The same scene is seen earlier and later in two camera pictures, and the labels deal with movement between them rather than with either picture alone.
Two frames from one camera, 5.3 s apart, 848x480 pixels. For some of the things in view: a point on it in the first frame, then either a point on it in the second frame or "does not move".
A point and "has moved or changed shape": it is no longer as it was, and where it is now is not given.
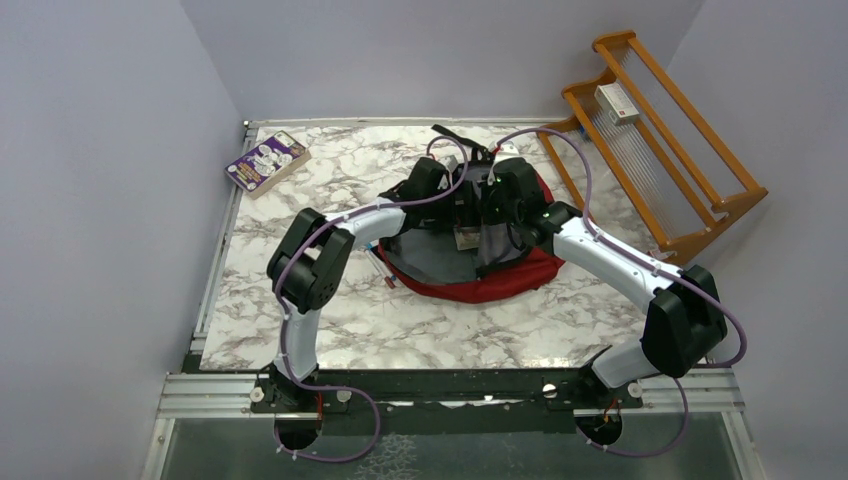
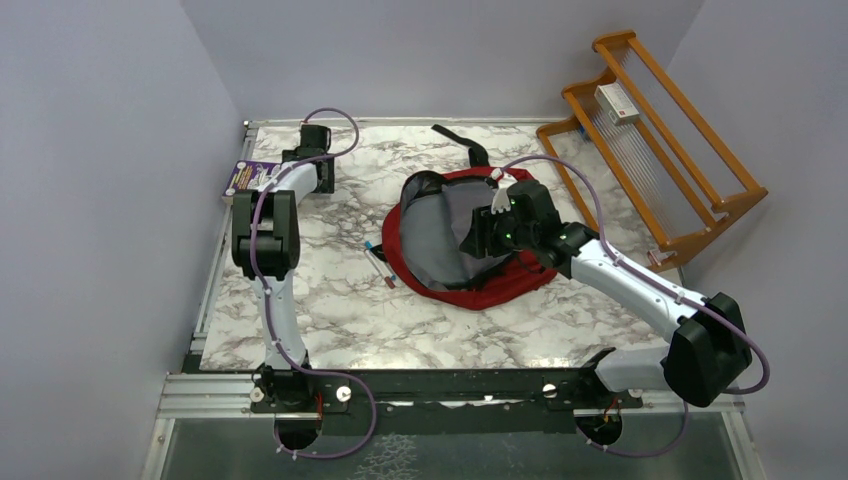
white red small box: (615, 103) does not move
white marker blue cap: (381, 261) does not move
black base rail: (434, 404) does not move
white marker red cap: (386, 277) does not move
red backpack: (395, 192) → (424, 232)
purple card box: (265, 165) has moved or changed shape
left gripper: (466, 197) → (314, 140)
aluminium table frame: (454, 340) does not move
